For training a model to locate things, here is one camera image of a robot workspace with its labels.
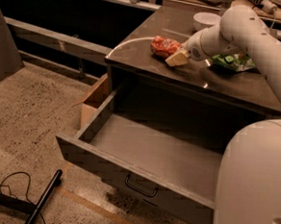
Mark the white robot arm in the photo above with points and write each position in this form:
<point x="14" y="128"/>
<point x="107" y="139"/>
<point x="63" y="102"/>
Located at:
<point x="249" y="179"/>

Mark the grey slanted panel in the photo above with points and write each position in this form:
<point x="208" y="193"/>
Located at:
<point x="10" y="60"/>

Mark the black drawer handle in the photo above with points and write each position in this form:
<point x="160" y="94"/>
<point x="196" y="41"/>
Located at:
<point x="139" y="189"/>

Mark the black pole on floor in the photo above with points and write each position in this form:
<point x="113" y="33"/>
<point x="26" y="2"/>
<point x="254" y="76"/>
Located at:
<point x="55" y="181"/>

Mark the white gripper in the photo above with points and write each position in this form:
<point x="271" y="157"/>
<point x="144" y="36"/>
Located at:
<point x="193" y="49"/>

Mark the white ceramic bowl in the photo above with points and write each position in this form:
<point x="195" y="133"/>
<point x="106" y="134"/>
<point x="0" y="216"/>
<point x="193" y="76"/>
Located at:
<point x="203" y="20"/>

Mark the grey cabinet with counter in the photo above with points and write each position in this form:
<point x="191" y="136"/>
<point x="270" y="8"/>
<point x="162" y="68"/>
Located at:
<point x="203" y="100"/>

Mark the green chip bag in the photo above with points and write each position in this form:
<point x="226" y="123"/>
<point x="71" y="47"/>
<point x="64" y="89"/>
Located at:
<point x="236" y="62"/>

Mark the grey open drawer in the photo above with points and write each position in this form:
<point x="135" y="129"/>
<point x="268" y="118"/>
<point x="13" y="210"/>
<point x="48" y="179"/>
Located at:
<point x="113" y="144"/>

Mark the red coke can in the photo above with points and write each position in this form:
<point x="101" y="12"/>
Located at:
<point x="163" y="47"/>

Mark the grey horizontal rail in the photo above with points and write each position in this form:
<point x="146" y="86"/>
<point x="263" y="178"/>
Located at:
<point x="79" y="48"/>

